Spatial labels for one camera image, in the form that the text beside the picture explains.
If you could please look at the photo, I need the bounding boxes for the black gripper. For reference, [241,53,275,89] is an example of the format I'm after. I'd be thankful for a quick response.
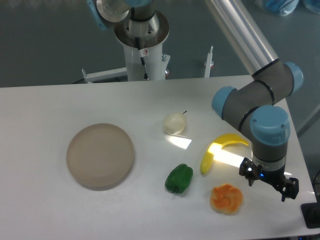
[239,157,300,202]

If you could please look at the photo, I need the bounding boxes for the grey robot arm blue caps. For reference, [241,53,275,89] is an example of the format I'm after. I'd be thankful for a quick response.
[87,0,304,200]

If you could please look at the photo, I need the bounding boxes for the yellow banana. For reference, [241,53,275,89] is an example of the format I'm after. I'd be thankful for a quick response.
[200,133,250,175]

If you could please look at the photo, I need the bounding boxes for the peeled orange mandarin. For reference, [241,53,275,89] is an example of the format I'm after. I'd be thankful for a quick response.
[209,184,244,215]

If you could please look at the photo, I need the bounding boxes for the black device at table edge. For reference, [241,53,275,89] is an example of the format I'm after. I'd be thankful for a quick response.
[300,202,320,229]

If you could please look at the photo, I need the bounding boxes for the green bell pepper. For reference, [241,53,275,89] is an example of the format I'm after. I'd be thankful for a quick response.
[164,163,194,194]

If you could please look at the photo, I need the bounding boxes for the pale white pear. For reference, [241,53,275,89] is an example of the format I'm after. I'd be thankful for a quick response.
[162,112,187,135]

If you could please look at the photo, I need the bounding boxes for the beige round plate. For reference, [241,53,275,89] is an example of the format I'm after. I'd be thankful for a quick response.
[66,123,135,191]

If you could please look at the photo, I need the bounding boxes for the blue plastic bag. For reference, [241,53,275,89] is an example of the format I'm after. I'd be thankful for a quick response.
[256,0,300,17]

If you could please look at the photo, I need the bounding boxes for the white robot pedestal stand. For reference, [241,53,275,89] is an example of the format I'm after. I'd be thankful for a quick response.
[82,45,214,83]

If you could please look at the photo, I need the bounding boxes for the black cable on pedestal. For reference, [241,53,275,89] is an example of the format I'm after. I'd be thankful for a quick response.
[134,36,150,81]

